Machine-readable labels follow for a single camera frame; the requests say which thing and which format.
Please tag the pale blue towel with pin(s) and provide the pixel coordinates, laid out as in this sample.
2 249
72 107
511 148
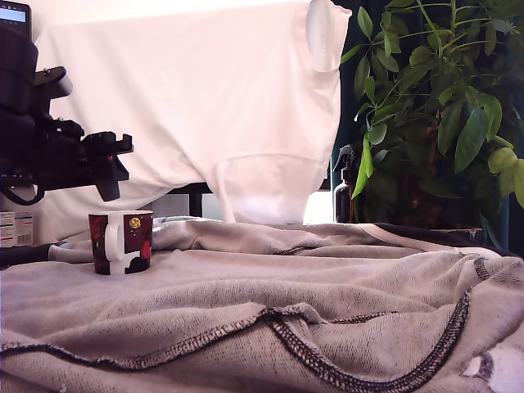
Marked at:
172 222

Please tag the black monitor stand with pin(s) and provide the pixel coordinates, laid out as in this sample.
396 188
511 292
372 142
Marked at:
196 200

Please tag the white labelled cardboard box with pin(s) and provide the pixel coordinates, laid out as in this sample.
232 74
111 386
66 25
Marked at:
16 229

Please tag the white t-shirt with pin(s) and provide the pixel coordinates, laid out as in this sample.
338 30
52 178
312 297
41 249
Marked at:
204 102

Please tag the black computer monitor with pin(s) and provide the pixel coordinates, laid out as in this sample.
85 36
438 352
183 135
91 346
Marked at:
16 14

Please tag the grey knitted blanket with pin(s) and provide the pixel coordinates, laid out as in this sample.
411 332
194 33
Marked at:
262 319

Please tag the black spray bottle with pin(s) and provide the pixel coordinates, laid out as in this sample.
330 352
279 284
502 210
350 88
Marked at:
344 196

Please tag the green leafy house plant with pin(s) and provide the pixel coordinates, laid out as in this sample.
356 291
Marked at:
442 110

